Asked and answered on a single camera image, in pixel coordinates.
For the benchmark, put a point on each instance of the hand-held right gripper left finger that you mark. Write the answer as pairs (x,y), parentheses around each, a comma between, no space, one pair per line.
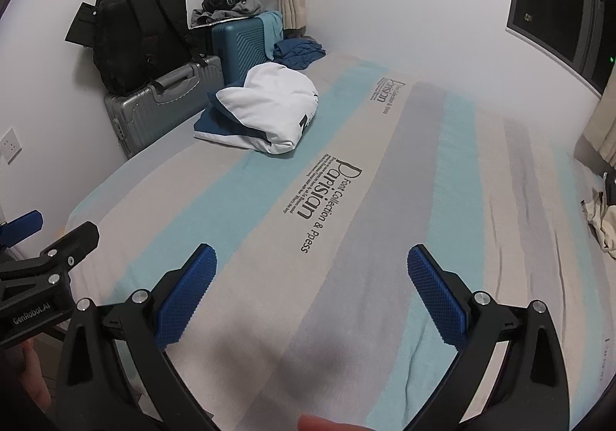
(185,296)

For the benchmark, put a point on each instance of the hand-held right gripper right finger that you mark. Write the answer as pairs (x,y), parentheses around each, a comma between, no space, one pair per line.
(438,296)

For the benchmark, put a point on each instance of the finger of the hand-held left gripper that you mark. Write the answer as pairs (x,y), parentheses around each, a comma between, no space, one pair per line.
(72,243)
(24,226)

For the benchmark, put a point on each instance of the white and blue jacket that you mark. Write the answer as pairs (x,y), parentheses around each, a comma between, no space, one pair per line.
(274,99)

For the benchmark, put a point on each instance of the beige clothes pile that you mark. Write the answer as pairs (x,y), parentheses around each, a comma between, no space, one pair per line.
(604,224)

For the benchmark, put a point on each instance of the dark blue clothes pile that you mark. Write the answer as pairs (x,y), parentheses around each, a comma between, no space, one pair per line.
(298,53)

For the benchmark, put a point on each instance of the grey clothes pile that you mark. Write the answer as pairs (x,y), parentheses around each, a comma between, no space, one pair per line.
(226,16)

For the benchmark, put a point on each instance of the person's left hand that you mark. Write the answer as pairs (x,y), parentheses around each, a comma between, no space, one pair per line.
(37,387)

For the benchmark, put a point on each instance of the person's right hand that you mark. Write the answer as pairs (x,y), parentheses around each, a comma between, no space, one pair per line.
(327,424)

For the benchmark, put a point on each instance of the striped mattress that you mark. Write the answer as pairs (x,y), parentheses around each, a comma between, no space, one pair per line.
(385,171)

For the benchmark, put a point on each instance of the silver suitcase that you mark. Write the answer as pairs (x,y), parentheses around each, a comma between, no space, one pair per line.
(144,113)

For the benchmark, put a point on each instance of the black cloth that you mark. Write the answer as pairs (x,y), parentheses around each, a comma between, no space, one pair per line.
(611,190)

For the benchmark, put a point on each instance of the black flat pouch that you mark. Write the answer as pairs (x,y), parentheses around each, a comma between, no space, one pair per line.
(79,27)

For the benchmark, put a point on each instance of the black backpack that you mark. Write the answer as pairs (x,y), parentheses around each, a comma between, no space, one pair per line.
(130,27)

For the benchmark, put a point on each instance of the beige pleated curtain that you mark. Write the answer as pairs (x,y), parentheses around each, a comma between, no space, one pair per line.
(601,132)

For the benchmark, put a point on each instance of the teal suitcase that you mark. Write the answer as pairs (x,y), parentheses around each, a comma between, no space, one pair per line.
(240,46)

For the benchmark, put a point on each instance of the black headphones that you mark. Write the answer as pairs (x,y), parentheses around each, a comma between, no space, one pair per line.
(221,0)

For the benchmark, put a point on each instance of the light teal cloth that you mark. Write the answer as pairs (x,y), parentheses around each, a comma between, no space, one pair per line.
(273,24)

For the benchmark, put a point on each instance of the white wall socket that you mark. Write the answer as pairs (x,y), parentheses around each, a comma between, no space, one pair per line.
(9,145)

